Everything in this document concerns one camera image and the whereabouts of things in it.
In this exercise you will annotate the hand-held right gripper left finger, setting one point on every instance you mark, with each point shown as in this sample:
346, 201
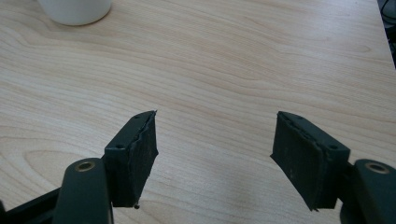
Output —
130, 158

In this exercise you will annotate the white cup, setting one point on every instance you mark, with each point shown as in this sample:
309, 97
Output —
74, 11

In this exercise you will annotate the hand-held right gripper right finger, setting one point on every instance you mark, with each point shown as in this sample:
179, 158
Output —
306, 158

